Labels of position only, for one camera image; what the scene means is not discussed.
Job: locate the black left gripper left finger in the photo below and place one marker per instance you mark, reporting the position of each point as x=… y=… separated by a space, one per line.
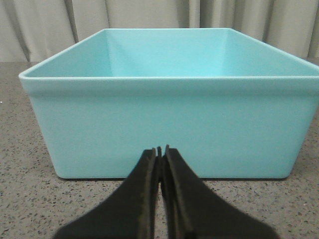
x=128 y=213

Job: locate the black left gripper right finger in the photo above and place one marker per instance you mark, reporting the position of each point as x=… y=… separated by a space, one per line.
x=195 y=212

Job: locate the light blue plastic box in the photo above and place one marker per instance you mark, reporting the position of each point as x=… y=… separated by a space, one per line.
x=234 y=107

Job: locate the grey pleated curtain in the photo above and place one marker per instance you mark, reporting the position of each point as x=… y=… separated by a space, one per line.
x=32 y=30

